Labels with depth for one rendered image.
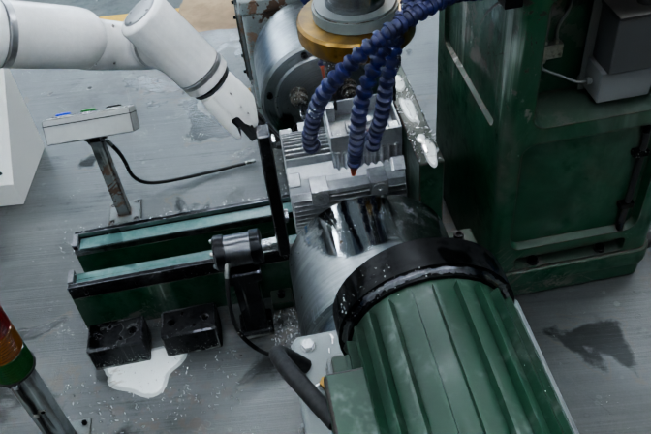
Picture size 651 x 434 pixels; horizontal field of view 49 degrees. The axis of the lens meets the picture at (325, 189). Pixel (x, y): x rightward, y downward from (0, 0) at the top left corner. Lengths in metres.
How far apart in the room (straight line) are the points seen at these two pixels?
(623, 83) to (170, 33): 0.67
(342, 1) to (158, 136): 0.89
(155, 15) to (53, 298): 0.66
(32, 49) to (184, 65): 0.24
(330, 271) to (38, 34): 0.50
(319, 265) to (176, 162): 0.81
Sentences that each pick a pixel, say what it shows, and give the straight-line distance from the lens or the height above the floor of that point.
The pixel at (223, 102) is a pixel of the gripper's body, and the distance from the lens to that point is 1.18.
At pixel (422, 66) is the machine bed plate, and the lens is 1.95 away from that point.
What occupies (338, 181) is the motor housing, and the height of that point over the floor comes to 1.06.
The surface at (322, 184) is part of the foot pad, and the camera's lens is 1.19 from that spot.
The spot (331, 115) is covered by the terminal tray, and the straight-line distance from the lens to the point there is 1.24.
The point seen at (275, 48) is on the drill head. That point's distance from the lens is 1.42.
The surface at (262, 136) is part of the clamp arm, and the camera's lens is 1.02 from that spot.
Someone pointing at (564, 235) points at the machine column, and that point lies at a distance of 1.31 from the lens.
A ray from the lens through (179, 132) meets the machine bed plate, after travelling 1.83.
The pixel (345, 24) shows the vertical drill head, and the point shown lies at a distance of 1.05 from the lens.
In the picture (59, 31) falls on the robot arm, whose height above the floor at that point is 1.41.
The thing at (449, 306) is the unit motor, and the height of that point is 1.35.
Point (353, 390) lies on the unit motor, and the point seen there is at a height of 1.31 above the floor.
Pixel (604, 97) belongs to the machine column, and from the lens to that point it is 1.14.
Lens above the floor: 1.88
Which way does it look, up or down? 43 degrees down
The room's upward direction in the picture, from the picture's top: 7 degrees counter-clockwise
